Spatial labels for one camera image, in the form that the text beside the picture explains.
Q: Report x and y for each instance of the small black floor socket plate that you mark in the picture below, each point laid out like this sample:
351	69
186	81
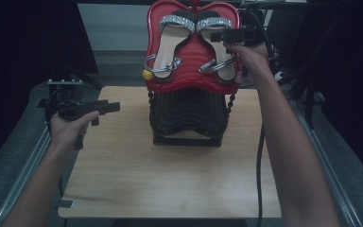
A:
41	103

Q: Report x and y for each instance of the grey panel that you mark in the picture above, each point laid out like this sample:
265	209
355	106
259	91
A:
113	28

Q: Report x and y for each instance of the black silver high-heeled sandal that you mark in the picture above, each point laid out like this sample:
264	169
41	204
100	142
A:
214	52
170	41

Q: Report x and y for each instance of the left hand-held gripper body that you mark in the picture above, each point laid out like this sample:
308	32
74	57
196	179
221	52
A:
75	108

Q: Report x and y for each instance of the aluminium floor rail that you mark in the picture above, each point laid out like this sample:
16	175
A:
28	164
324	164

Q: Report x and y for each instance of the person's right hand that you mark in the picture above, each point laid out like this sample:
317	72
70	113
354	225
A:
252	61

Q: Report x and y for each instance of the white power strip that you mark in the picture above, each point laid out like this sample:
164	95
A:
280	75

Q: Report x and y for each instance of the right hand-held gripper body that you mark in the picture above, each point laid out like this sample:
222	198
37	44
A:
245	36

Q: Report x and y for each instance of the person's left hand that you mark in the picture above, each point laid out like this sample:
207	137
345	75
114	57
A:
67	129

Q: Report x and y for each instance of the red and black shoe rack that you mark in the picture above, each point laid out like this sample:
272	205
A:
190	104

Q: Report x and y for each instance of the white metal desk leg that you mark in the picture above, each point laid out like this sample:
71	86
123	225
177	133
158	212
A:
267	17

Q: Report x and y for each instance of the black curtain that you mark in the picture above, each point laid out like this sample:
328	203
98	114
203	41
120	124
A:
346	63
19	47

